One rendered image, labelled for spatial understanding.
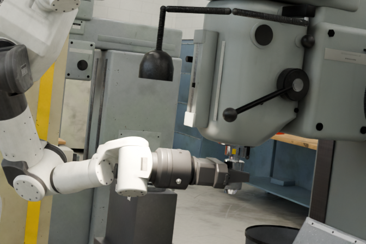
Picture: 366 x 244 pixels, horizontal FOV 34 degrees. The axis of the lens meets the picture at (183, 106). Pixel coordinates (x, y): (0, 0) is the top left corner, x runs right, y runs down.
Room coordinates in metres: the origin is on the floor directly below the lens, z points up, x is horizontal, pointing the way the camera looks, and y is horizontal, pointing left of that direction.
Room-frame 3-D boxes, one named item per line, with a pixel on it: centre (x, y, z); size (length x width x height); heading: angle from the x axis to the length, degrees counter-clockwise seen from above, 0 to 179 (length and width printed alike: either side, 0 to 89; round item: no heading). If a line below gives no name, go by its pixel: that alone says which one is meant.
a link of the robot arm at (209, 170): (1.33, -0.04, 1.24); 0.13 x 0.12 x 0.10; 14
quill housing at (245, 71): (1.35, -0.13, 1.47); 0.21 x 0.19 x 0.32; 28
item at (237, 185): (1.35, -0.13, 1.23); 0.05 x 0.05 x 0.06
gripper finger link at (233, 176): (1.32, -0.14, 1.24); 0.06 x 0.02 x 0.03; 104
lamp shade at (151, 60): (1.24, 0.06, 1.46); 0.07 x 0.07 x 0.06
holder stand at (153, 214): (1.72, 0.09, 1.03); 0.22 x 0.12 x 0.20; 27
